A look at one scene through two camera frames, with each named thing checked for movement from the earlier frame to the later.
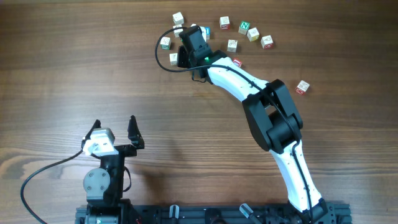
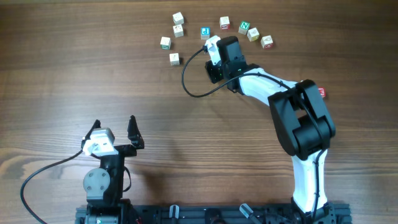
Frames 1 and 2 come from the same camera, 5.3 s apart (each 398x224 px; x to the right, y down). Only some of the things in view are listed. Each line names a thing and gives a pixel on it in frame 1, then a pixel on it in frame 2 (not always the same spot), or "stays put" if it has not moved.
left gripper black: (123, 149) stays put
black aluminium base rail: (227, 213) stays put
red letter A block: (173, 57) stays put
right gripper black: (182, 52) → (209, 70)
